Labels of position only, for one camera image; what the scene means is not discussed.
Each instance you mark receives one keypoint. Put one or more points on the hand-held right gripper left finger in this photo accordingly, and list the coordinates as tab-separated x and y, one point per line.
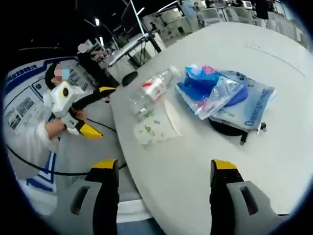
105	195

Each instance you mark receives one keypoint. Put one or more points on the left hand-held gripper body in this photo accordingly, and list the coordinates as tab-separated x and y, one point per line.
60	100

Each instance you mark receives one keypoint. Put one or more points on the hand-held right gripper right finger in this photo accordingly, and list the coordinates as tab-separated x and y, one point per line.
225	195

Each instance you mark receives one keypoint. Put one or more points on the black computer mouse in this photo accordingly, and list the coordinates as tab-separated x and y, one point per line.
129	78

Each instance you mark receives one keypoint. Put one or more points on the clear plastic bottle red label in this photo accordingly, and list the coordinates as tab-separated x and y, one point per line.
154	89

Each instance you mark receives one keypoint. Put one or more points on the clear bag with green print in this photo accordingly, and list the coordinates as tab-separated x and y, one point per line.
151	132

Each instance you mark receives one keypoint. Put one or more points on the pale blue wipes pack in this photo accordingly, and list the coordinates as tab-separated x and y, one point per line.
254	107

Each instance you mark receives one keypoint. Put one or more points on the blue tissue packet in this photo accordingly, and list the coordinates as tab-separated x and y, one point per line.
198	85

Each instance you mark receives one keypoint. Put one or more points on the white tabletop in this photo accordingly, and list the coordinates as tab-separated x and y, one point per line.
185	171

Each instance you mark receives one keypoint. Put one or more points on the person's left hand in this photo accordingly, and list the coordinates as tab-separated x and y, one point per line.
55	129

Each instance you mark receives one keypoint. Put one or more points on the person's head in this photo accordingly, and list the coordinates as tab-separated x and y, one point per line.
51	78

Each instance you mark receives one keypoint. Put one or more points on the person in white shirt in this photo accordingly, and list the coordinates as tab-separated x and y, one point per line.
24	102

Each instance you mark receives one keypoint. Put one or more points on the black tripod stand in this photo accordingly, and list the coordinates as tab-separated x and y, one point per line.
144	31

